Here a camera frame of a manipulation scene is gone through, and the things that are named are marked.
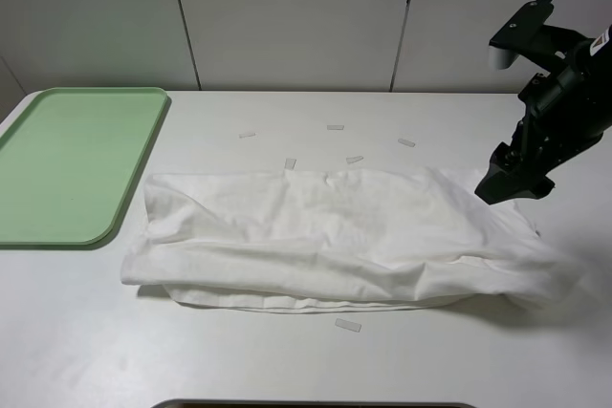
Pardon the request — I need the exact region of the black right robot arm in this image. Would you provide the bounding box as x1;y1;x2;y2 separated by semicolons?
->
474;25;611;204

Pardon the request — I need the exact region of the green plastic tray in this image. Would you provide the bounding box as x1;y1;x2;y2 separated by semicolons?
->
1;88;170;249

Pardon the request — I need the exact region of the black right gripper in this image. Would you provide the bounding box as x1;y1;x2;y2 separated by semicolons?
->
474;32;607;204

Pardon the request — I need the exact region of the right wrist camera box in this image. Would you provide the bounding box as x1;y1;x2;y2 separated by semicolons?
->
489;0;555;71

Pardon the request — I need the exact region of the white short sleeve shirt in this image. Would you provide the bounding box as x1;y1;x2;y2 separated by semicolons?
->
120;168;580;313

